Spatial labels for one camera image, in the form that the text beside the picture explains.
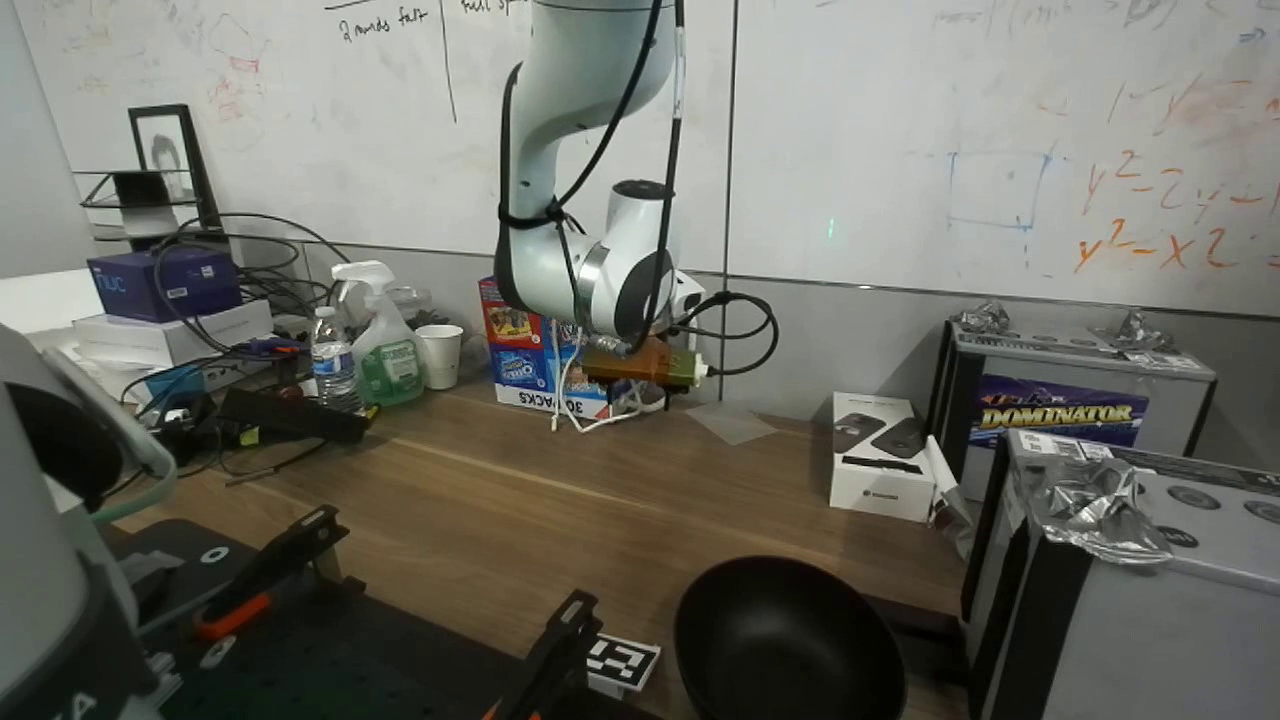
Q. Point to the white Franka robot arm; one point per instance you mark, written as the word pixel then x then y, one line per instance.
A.
pixel 580 80

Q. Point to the blue cardboard snack box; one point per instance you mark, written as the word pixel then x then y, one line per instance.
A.
pixel 522 355

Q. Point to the white phone box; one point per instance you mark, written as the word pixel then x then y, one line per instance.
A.
pixel 881 472

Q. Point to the flat white box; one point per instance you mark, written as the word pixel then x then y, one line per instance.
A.
pixel 174 332

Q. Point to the white paper sheet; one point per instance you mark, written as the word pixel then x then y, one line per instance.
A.
pixel 728 424

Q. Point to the white paper cup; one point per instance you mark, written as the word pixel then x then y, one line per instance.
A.
pixel 442 356

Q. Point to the spray bottle green liquid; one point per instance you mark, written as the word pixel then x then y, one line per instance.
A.
pixel 390 361

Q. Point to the black white fiducial tag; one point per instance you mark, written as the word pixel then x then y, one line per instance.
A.
pixel 623 665

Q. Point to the clear water bottle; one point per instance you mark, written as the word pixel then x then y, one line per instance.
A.
pixel 329 361

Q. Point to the black round bowl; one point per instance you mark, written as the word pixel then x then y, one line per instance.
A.
pixel 786 646

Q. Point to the black hand tool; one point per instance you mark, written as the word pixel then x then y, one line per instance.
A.
pixel 282 421

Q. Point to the grey Dominator battery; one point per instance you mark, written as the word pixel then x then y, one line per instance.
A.
pixel 1066 404

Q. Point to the crumpled foil sheet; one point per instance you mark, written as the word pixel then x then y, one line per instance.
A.
pixel 1135 332
pixel 1092 500

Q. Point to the dark blue carton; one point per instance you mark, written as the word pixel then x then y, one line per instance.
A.
pixel 162 282

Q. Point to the plain grey battery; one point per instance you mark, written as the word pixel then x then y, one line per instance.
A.
pixel 1172 625

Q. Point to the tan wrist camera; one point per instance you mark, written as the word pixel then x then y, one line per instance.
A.
pixel 640 361

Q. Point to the black picture frame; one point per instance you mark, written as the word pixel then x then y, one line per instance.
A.
pixel 174 163

